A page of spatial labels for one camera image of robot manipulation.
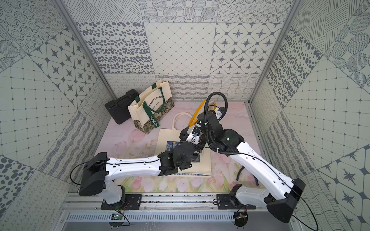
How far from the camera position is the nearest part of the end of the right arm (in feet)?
1.51

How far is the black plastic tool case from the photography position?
95 cm

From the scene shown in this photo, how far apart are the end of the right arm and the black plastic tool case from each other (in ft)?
2.00
